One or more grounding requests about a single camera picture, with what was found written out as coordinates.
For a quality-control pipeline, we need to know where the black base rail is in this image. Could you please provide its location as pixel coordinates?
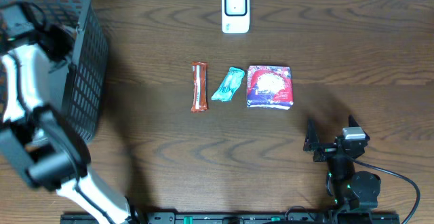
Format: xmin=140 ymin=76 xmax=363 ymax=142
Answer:
xmin=60 ymin=211 xmax=401 ymax=224

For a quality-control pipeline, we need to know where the red purple noodle packet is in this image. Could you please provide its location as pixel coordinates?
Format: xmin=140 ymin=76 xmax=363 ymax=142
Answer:
xmin=246 ymin=65 xmax=294 ymax=110

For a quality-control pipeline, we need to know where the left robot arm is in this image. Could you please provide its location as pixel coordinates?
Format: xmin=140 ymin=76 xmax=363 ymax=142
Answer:
xmin=1 ymin=24 xmax=146 ymax=223

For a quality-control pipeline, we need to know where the grey plastic mesh basket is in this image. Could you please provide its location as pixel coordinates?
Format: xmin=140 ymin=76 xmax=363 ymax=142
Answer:
xmin=1 ymin=0 xmax=109 ymax=143

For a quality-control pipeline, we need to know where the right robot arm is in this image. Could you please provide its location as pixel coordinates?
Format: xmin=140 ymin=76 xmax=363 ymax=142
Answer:
xmin=303 ymin=115 xmax=381 ymax=223

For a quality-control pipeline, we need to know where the white barcode scanner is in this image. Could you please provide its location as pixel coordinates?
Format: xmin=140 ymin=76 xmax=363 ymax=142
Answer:
xmin=221 ymin=0 xmax=250 ymax=34

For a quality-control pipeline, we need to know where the teal snack packet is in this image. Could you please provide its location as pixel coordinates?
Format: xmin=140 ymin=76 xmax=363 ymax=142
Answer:
xmin=211 ymin=67 xmax=245 ymax=102

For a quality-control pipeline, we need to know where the orange-brown snack bar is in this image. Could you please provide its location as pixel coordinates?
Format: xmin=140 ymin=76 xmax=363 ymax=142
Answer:
xmin=191 ymin=62 xmax=208 ymax=112

